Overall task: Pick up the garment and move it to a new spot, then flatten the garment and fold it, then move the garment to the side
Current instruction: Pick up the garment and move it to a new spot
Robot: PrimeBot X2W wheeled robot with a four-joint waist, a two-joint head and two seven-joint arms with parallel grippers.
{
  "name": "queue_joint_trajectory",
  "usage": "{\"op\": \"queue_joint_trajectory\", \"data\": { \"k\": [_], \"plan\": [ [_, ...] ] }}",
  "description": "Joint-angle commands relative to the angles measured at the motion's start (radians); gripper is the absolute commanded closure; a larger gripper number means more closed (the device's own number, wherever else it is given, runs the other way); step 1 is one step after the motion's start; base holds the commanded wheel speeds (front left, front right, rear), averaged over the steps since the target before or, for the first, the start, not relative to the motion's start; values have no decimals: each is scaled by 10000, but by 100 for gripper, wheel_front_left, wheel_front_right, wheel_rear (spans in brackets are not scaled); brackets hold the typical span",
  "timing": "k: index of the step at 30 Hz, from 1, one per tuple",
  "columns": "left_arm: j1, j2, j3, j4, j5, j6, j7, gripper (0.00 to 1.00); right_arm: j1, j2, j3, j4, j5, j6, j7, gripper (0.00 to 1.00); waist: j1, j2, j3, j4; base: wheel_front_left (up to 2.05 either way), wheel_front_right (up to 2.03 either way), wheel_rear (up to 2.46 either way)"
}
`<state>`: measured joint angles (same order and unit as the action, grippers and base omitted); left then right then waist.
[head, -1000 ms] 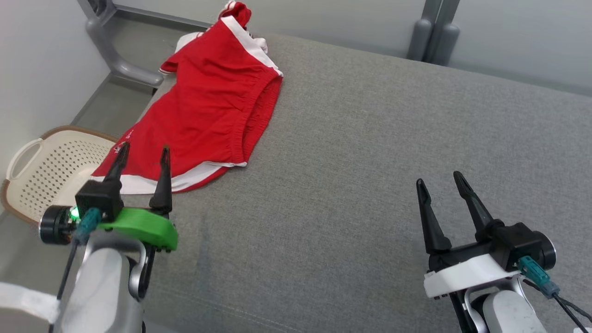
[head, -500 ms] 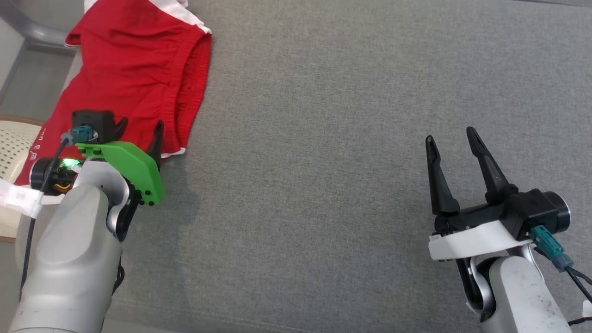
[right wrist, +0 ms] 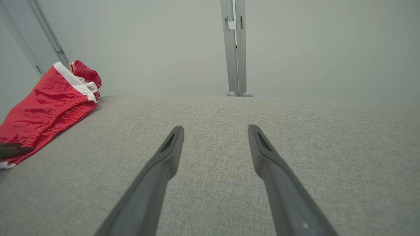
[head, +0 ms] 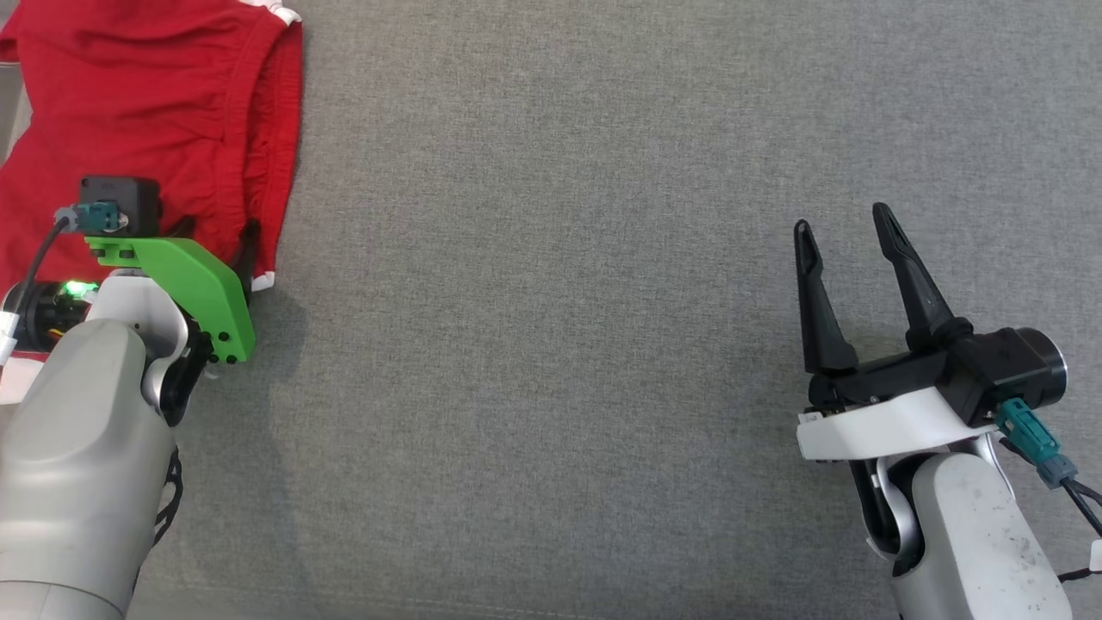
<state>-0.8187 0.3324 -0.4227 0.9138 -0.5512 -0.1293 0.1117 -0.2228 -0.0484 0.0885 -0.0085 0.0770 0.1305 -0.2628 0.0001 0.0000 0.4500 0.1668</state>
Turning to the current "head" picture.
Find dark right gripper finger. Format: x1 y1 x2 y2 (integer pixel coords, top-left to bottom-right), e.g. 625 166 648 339
871 201 975 350
793 219 858 374

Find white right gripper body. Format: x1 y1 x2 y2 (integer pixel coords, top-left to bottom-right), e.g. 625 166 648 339
796 350 1001 463

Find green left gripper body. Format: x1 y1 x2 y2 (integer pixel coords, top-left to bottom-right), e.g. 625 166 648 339
84 238 257 364

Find red shorts with white stripe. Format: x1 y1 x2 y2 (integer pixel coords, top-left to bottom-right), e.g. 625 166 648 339
0 0 304 298

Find left cable with teal connector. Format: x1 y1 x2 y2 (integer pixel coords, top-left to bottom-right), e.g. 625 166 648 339
15 201 123 304

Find cable with teal connector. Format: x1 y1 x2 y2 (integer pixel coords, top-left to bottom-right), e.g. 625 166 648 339
994 397 1102 539
15 201 123 304

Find right cable with teal connector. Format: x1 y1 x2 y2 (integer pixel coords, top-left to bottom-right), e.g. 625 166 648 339
994 397 1102 539

